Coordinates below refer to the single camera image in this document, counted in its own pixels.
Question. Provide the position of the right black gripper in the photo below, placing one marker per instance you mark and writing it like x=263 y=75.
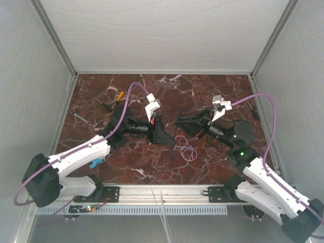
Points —
x=192 y=126

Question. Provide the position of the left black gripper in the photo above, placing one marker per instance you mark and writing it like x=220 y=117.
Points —
x=157 y=134

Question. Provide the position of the black zip tie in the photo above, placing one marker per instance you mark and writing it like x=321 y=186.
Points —
x=175 y=132

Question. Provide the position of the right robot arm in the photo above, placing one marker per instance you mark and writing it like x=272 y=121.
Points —
x=298 y=216

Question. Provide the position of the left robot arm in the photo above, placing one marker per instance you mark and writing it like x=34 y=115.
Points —
x=47 y=177

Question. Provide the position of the white zip ties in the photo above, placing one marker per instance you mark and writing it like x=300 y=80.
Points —
x=164 y=220

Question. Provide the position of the black tool at right edge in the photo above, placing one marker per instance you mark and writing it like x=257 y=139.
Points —
x=254 y=112

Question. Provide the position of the blue plastic fitting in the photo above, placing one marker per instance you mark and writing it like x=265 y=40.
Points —
x=95 y=163

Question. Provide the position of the silver wrench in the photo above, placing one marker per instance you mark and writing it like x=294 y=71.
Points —
x=81 y=118

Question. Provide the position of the small circuit board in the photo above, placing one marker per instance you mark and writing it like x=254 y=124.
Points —
x=83 y=208

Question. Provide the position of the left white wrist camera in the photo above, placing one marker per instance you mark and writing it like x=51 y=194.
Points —
x=153 y=105

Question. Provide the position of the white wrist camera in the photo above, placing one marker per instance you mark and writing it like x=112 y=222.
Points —
x=153 y=105
x=220 y=107

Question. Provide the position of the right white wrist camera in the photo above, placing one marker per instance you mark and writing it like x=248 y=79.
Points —
x=220 y=107

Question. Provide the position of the orange handled screwdriver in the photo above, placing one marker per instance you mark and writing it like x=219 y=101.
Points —
x=111 y=107

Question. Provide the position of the aluminium front rail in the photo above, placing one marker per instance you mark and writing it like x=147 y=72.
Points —
x=140 y=194

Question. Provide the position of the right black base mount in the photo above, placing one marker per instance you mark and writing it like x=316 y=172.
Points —
x=226 y=192

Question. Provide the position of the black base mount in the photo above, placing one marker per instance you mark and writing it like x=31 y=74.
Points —
x=226 y=192
x=106 y=193

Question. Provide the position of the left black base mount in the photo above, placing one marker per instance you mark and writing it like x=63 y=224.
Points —
x=106 y=193

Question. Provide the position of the blue slotted cable duct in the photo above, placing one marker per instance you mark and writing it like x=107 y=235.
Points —
x=151 y=210

